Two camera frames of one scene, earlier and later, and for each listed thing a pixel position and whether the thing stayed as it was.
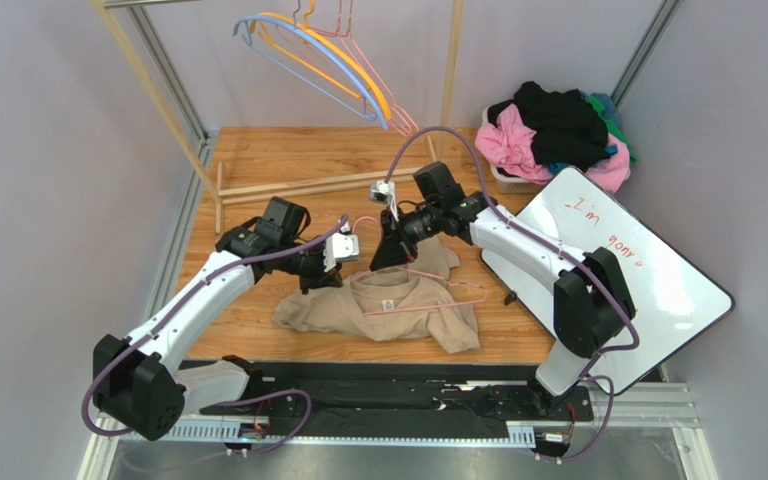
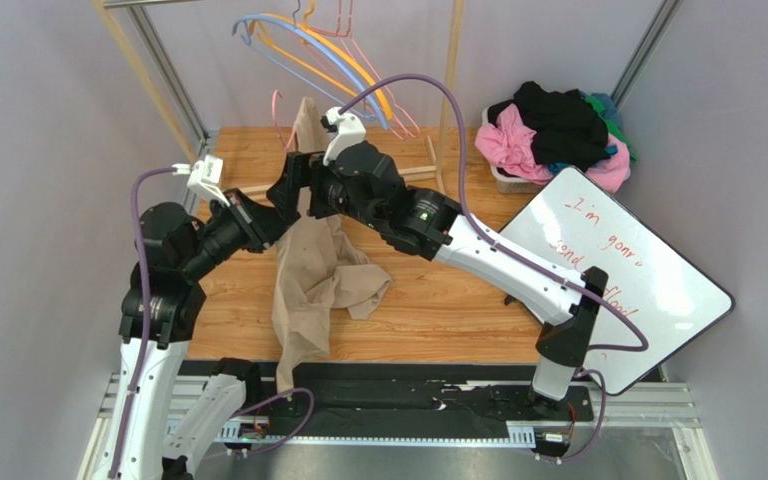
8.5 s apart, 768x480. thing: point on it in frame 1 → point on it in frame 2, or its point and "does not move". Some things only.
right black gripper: x=397 y=233 → x=316 y=188
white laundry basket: x=508 y=184 does not move
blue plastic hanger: x=239 y=29 does not move
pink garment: x=510 y=145 does not move
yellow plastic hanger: x=260 y=33 does not move
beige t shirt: x=394 y=303 → x=317 y=267
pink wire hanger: x=418 y=272 → x=275 y=124
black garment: x=567 y=128 does not move
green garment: x=612 y=126 does not move
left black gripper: x=322 y=279 → x=258 y=224
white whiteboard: x=673 y=300 does not move
